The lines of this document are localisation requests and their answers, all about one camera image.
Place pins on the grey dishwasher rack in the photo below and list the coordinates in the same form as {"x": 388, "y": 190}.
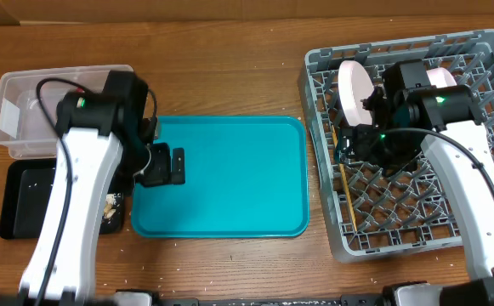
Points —
{"x": 408, "y": 212}

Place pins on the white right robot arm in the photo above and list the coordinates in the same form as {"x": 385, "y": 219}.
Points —
{"x": 419, "y": 111}

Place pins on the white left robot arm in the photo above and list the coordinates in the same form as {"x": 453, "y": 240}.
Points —
{"x": 101, "y": 136}

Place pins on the clear plastic bin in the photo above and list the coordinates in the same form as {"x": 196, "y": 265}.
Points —
{"x": 24, "y": 130}

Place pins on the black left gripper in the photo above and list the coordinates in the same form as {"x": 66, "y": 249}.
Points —
{"x": 161, "y": 172}

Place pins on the black tray bin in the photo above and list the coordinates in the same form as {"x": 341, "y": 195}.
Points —
{"x": 25, "y": 200}

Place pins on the wooden chopstick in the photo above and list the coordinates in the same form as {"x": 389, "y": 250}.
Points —
{"x": 344, "y": 180}

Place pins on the pile of peanut shells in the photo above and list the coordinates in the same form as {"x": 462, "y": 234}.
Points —
{"x": 109, "y": 209}

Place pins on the pink dinner plate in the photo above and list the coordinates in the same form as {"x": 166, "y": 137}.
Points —
{"x": 354, "y": 85}

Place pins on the teal serving tray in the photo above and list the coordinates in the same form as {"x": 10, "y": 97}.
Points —
{"x": 245, "y": 177}

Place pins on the pink rimmed bowl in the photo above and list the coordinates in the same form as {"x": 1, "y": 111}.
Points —
{"x": 441, "y": 78}

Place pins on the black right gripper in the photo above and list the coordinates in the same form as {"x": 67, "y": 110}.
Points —
{"x": 364, "y": 138}

